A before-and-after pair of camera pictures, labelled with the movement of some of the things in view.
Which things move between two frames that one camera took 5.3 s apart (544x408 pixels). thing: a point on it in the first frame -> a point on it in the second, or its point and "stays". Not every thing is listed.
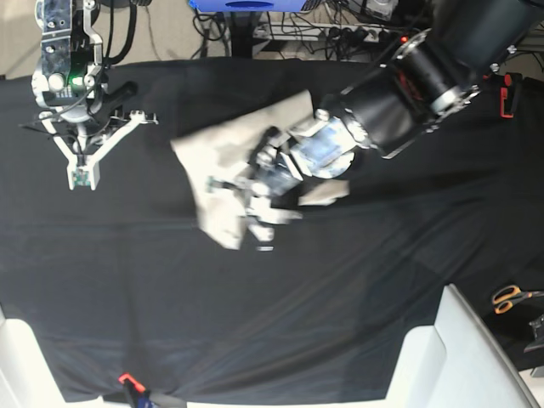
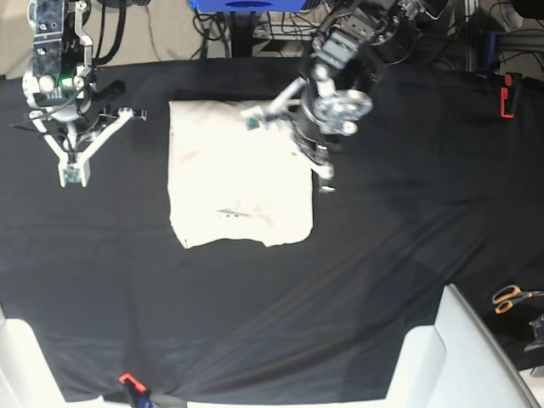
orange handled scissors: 505,297 stays
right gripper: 269,175 -> 325,112
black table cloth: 127,280 stays
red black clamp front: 137,394 stays
